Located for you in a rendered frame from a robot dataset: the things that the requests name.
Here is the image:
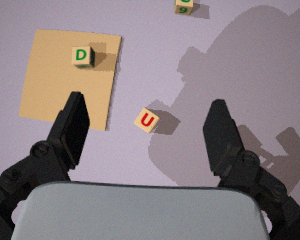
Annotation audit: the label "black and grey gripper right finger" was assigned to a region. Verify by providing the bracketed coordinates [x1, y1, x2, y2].
[203, 99, 300, 240]

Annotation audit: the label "beige letter block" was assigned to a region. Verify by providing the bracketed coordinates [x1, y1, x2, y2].
[174, 0, 194, 15]
[134, 107, 160, 133]
[72, 46, 95, 69]

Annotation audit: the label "tan flat mat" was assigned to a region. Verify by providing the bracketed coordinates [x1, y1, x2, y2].
[19, 29, 121, 131]

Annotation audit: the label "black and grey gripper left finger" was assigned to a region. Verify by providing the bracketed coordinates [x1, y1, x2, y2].
[0, 91, 90, 240]

